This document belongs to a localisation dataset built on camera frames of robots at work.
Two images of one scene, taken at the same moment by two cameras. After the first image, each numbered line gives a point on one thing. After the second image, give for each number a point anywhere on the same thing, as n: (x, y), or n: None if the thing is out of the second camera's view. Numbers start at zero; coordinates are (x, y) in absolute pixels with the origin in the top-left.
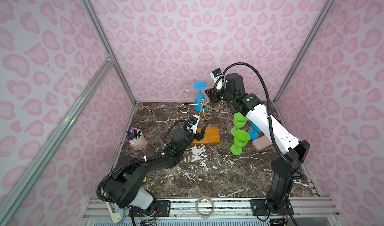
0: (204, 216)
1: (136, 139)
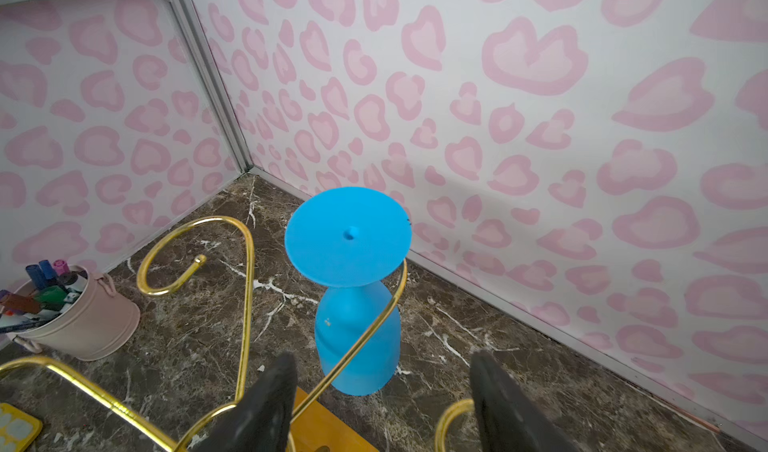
0: None
1: (97, 325)
